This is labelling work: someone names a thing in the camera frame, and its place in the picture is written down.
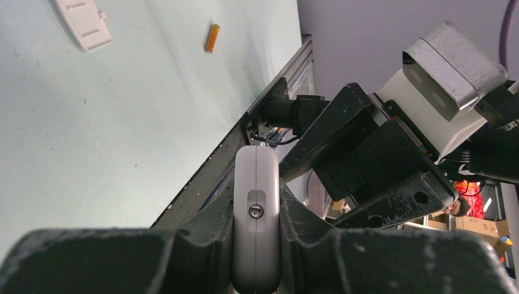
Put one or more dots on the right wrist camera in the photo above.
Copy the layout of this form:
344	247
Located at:
442	78

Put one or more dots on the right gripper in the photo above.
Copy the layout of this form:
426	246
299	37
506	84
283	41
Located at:
373	161

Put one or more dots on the orange battery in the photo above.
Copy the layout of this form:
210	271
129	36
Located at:
211	38

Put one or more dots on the white remote control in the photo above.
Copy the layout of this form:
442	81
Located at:
256	257

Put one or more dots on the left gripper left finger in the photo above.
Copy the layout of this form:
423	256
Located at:
194	258

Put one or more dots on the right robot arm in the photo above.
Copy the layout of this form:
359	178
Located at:
490	153

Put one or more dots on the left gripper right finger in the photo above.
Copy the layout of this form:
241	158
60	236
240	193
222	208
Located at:
319	258

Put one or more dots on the white battery cover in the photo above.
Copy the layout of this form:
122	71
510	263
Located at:
86	22

